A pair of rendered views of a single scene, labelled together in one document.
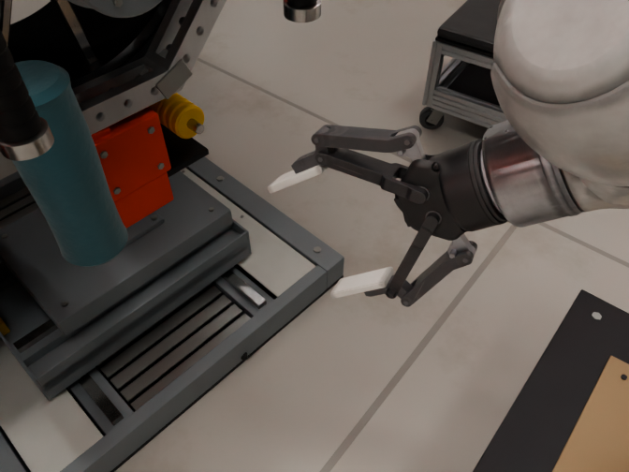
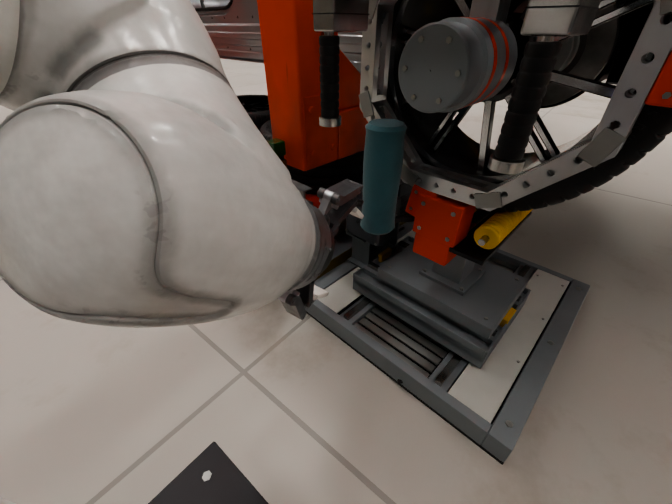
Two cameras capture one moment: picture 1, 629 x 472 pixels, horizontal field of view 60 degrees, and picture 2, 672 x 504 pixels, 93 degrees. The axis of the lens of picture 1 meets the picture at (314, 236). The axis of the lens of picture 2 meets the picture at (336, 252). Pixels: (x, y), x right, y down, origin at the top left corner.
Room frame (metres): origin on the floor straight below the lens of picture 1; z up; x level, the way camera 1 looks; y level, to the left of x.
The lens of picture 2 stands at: (0.39, -0.41, 0.91)
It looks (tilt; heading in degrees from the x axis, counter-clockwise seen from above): 36 degrees down; 90
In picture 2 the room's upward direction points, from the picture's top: straight up
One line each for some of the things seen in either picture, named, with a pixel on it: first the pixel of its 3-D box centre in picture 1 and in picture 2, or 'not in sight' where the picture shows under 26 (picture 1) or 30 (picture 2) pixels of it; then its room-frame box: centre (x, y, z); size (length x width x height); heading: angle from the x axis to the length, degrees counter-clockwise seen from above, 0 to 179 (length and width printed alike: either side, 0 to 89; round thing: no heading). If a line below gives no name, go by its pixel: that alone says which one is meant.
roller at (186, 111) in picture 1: (147, 93); (506, 219); (0.82, 0.29, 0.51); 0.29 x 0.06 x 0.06; 46
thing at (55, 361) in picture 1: (109, 260); (437, 289); (0.76, 0.45, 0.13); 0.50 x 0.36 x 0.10; 136
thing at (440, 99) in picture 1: (514, 75); not in sight; (1.44, -0.59, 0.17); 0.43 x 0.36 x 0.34; 56
